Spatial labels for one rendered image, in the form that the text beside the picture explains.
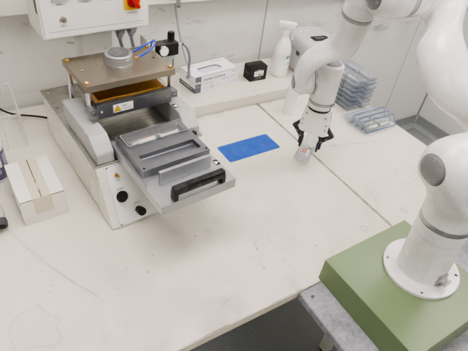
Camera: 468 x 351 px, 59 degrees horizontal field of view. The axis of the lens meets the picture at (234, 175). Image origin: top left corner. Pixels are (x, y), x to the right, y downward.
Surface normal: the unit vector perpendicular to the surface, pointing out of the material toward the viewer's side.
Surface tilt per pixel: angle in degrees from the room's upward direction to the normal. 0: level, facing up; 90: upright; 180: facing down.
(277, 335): 0
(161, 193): 0
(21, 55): 90
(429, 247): 93
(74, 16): 90
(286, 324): 0
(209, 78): 87
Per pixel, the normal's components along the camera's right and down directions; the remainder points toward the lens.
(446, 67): -0.47, 0.02
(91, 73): 0.11, -0.76
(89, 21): 0.59, 0.57
